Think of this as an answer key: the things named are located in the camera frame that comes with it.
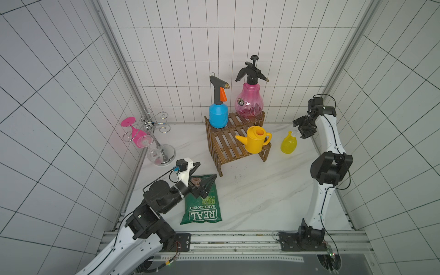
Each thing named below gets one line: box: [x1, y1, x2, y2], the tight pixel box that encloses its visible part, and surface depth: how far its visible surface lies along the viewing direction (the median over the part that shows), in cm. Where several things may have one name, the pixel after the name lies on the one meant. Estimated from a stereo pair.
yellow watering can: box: [234, 125, 273, 155], surface depth 83 cm
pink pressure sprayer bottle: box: [234, 55, 269, 119], surface depth 78 cm
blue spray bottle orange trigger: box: [208, 75, 231, 129], surface depth 77 cm
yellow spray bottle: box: [280, 130, 297, 155], surface depth 102 cm
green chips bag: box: [179, 174, 223, 225], surface depth 80 cm
